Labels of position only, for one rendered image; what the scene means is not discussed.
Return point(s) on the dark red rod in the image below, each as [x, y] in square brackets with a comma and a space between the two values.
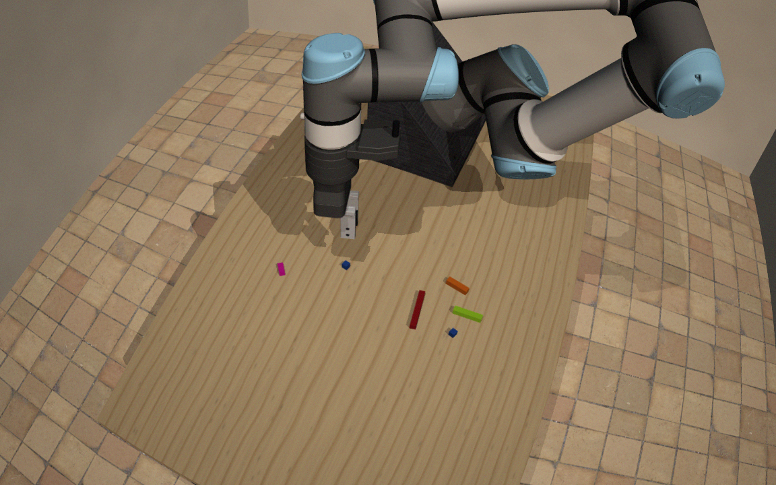
[417, 309]

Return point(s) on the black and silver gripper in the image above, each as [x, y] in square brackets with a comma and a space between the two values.
[332, 159]

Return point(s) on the orange rod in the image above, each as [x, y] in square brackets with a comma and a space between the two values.
[457, 285]

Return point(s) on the lime green rod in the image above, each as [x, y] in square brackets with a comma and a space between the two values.
[467, 314]

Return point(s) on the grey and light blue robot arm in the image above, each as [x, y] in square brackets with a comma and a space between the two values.
[671, 67]

